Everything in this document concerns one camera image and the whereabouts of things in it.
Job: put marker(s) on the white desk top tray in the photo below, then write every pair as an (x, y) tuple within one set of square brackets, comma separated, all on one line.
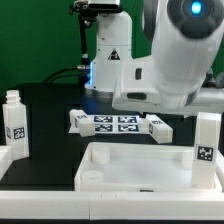
[(110, 167)]

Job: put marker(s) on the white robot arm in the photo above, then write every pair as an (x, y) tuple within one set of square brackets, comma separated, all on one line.
[(185, 37)]

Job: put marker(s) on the paper sheet with markers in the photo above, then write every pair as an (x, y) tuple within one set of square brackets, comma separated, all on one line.
[(117, 124)]

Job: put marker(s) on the white left fence block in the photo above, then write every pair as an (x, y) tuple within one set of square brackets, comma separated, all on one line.
[(6, 159)]

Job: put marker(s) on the white front fence bar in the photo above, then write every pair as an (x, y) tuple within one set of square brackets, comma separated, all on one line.
[(111, 206)]

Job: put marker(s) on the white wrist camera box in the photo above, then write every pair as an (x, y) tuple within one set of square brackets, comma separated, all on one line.
[(134, 90)]

